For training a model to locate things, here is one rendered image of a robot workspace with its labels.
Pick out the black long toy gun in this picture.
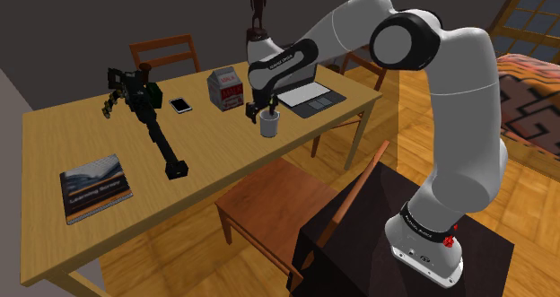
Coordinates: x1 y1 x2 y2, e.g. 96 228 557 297
101 62 190 181

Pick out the brown wooden chair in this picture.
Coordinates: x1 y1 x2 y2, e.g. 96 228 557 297
128 33 202 74
214 139 391 292
311 45 390 160

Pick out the white red milk carton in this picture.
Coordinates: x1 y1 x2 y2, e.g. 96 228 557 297
206 66 245 112

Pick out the wooden table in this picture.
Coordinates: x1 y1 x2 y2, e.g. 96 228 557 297
19 59 384 297

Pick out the bed with patterned cover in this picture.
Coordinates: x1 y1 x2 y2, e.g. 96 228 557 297
495 53 560 162

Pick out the dark wooden figure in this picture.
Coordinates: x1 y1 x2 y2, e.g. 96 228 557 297
245 0 269 41

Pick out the dark spiral-bound book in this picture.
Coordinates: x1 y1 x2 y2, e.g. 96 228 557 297
59 153 135 226

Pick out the dark grey laptop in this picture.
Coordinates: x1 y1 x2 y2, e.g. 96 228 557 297
276 61 348 119

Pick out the grey cup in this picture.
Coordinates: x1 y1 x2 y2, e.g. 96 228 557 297
258 109 281 139

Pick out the wooden lattice window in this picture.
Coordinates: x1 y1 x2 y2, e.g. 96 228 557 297
486 0 560 66

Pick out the black smartphone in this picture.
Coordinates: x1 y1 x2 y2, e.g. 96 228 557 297
168 96 194 115

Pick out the dark robot stand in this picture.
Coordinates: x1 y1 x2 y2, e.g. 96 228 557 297
286 161 515 297

